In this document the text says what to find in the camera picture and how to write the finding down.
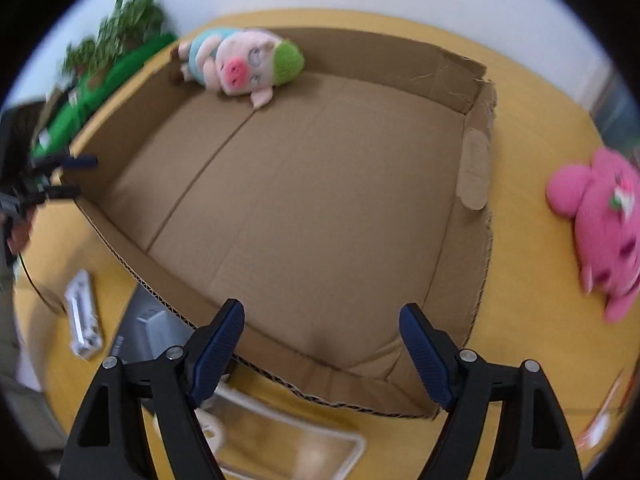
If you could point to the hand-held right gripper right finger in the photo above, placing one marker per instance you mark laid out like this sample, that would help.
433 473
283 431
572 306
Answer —
425 355

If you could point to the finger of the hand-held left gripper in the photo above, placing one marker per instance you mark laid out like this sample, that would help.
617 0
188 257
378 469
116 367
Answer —
82 162
62 192

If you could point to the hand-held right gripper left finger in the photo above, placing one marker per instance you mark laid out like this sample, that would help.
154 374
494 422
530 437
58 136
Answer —
220 347

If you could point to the clear white phone case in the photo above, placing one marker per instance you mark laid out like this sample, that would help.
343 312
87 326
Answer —
280 440

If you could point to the white phone stand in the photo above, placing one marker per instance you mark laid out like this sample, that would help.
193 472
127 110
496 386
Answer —
82 315

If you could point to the brown cardboard box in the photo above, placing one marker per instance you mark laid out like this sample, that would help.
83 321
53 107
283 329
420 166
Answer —
325 185

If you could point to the yellow wooden desktop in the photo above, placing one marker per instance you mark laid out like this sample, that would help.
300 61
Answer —
530 310

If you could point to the person's left hand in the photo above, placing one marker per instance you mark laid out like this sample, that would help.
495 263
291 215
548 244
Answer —
22 232

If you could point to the grey box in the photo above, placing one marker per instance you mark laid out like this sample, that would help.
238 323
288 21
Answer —
150 330

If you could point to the green potted plant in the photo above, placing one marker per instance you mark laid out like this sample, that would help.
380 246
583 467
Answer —
130 20

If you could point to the pink pig plush toy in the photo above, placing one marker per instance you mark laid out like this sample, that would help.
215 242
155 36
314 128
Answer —
235 65

